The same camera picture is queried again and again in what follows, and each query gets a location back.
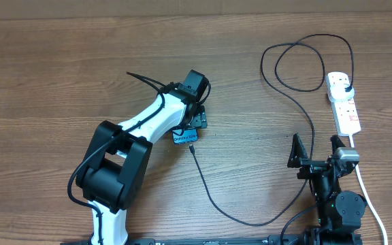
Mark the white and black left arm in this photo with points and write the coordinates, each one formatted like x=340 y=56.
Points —
x=112 y=171

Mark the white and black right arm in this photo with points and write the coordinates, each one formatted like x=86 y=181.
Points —
x=339 y=212

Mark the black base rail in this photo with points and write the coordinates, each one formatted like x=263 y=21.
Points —
x=270 y=240

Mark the blue Galaxy smartphone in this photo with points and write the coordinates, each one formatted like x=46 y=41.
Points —
x=184 y=136

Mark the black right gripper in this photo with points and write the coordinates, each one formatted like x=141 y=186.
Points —
x=297 y=159

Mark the white power extension strip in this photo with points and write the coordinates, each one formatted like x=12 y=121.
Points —
x=345 y=112

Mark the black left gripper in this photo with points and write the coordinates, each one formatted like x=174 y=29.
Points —
x=199 y=120

